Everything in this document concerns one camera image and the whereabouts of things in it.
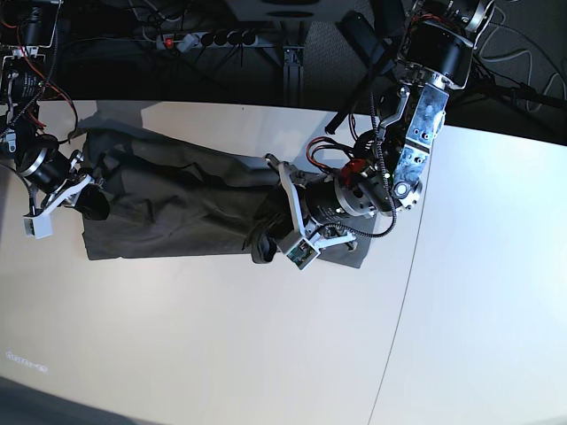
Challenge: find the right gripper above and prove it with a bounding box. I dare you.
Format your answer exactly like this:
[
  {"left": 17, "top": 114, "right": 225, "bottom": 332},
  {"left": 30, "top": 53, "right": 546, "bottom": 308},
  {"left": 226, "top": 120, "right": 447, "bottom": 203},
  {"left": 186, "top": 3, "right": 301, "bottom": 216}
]
[{"left": 15, "top": 147, "right": 122, "bottom": 220}]

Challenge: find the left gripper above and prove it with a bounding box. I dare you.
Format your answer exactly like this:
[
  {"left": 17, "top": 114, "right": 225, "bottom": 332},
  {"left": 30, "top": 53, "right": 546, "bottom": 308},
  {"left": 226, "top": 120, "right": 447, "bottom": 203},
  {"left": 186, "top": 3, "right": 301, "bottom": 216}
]
[{"left": 250, "top": 174, "right": 397, "bottom": 265}]

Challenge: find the grey green T-shirt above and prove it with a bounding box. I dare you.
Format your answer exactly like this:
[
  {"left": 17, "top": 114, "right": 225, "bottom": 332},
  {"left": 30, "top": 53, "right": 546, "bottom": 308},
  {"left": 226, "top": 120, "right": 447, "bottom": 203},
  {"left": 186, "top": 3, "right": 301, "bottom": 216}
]
[{"left": 73, "top": 112, "right": 377, "bottom": 270}]

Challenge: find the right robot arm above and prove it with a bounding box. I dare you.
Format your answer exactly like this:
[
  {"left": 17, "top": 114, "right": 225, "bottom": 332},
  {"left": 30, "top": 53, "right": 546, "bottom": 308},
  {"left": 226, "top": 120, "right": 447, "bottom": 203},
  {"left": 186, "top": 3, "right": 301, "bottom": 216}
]
[{"left": 1, "top": 1, "right": 110, "bottom": 220}]

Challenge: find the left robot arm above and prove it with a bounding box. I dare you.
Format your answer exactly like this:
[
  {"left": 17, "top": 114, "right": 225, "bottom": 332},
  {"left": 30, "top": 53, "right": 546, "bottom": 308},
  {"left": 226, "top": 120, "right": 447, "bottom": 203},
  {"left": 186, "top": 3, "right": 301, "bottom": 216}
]
[{"left": 246, "top": 1, "right": 494, "bottom": 269}]

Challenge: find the black power strip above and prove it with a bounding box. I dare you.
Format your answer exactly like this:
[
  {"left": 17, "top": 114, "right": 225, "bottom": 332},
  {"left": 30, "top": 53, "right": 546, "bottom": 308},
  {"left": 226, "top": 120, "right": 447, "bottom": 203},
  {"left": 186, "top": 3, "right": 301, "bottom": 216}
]
[{"left": 155, "top": 29, "right": 260, "bottom": 53}]

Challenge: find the black power adapter brick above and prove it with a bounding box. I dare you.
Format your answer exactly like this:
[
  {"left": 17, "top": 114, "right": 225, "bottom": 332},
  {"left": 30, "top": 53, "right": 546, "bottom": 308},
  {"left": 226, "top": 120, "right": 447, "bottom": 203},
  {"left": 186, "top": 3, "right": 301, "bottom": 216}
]
[{"left": 336, "top": 11, "right": 395, "bottom": 76}]

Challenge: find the black tripod stand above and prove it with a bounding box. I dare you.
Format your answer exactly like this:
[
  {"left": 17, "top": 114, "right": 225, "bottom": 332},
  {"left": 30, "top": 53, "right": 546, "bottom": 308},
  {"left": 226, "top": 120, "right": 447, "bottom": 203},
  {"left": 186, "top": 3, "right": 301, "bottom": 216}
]
[{"left": 463, "top": 57, "right": 566, "bottom": 111}]

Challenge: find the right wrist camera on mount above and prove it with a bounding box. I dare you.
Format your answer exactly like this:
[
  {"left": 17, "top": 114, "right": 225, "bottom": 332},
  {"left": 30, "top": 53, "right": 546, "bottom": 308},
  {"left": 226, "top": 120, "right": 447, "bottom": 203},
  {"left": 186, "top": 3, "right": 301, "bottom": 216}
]
[{"left": 24, "top": 164, "right": 100, "bottom": 239}]

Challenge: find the aluminium frame post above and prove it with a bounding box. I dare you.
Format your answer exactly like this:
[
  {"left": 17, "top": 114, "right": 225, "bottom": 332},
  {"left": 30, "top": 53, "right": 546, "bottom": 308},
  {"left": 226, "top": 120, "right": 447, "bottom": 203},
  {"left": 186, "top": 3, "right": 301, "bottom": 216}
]
[{"left": 255, "top": 20, "right": 311, "bottom": 108}]

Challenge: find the grey cable on floor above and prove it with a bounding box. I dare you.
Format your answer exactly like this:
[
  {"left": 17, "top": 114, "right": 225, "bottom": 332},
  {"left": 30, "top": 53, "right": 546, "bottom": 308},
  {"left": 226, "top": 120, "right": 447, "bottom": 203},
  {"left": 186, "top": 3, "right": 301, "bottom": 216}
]
[{"left": 476, "top": 0, "right": 567, "bottom": 119}]

